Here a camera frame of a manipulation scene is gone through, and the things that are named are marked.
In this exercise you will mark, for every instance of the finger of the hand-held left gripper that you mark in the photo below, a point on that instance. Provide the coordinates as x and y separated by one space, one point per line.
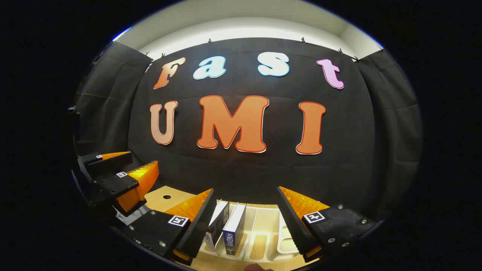
113 186
113 162

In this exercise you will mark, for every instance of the grey book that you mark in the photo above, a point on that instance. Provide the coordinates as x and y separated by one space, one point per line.
218 218

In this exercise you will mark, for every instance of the grey schoolbag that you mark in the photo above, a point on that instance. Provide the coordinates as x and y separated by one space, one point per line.
131 215

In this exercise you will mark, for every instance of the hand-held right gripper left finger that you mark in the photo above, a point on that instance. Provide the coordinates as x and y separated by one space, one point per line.
201 226

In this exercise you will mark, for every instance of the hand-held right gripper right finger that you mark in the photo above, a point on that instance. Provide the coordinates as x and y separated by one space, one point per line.
293 226

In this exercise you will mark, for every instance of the black backdrop cloth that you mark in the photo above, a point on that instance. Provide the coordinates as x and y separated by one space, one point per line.
263 177

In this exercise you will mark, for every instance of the white bookshelf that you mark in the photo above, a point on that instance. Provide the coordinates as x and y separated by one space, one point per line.
263 229

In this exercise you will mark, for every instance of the blue and white book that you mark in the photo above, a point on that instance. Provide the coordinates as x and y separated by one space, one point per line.
235 226

